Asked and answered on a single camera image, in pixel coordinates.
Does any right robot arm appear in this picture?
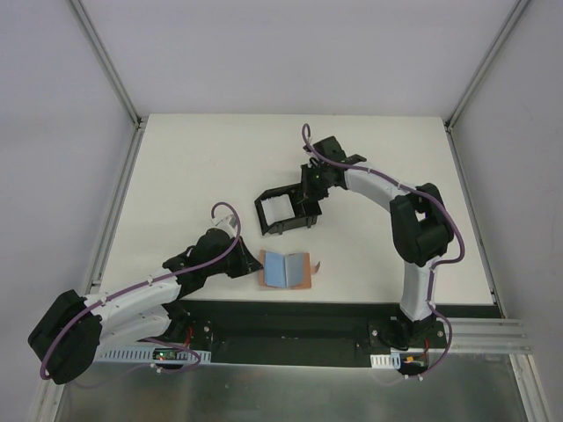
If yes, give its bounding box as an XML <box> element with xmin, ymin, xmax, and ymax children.
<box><xmin>294</xmin><ymin>135</ymin><xmax>455</xmax><ymax>351</ymax></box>

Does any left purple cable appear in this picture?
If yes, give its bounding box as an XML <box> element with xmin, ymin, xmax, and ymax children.
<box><xmin>38</xmin><ymin>202</ymin><xmax>241</xmax><ymax>382</ymax></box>

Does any black card dispenser box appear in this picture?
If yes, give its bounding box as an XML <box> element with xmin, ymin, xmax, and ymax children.
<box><xmin>254</xmin><ymin>184</ymin><xmax>322</xmax><ymax>236</ymax></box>

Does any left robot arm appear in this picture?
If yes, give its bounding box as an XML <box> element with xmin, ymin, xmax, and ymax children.
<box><xmin>27</xmin><ymin>229</ymin><xmax>263</xmax><ymax>385</ymax></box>

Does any aluminium frame post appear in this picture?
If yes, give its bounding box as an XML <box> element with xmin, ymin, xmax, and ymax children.
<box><xmin>444</xmin><ymin>0</ymin><xmax>533</xmax><ymax>133</ymax></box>
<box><xmin>67</xmin><ymin>0</ymin><xmax>143</xmax><ymax>128</ymax></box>

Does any white cards stack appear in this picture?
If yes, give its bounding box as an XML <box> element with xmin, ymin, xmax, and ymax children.
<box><xmin>260</xmin><ymin>194</ymin><xmax>295</xmax><ymax>225</ymax></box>

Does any left aluminium frame post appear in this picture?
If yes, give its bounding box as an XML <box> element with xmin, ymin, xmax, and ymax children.
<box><xmin>67</xmin><ymin>0</ymin><xmax>143</xmax><ymax>128</ymax></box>

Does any left white cable duct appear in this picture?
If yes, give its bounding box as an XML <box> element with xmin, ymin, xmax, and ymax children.
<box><xmin>95</xmin><ymin>344</ymin><xmax>212</xmax><ymax>365</ymax></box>

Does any right white cable duct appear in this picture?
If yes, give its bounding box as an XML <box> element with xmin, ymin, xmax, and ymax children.
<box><xmin>370</xmin><ymin>353</ymin><xmax>401</xmax><ymax>370</ymax></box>

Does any aluminium rail right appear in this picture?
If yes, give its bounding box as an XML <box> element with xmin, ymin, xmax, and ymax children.
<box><xmin>450</xmin><ymin>318</ymin><xmax>531</xmax><ymax>354</ymax></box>

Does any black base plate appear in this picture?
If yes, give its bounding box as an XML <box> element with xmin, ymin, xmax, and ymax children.
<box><xmin>157</xmin><ymin>300</ymin><xmax>448</xmax><ymax>367</ymax></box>

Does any purple cable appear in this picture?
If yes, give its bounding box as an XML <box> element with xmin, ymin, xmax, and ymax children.
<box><xmin>300</xmin><ymin>123</ymin><xmax>466</xmax><ymax>379</ymax></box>
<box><xmin>38</xmin><ymin>202</ymin><xmax>241</xmax><ymax>382</ymax></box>

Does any white cable duct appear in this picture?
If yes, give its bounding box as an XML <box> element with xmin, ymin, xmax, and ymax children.
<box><xmin>370</xmin><ymin>353</ymin><xmax>401</xmax><ymax>370</ymax></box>
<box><xmin>95</xmin><ymin>344</ymin><xmax>212</xmax><ymax>365</ymax></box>

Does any brown leather card holder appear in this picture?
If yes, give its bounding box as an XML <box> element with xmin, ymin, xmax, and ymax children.
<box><xmin>258</xmin><ymin>250</ymin><xmax>321</xmax><ymax>290</ymax></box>

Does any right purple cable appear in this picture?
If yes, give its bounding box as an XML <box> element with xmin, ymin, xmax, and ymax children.
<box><xmin>300</xmin><ymin>123</ymin><xmax>466</xmax><ymax>379</ymax></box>

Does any right aluminium frame post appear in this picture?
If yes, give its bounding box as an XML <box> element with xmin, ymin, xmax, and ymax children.
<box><xmin>444</xmin><ymin>0</ymin><xmax>533</xmax><ymax>133</ymax></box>

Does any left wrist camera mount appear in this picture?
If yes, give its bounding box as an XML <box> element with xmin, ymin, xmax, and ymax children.
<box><xmin>211</xmin><ymin>214</ymin><xmax>238</xmax><ymax>238</ymax></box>

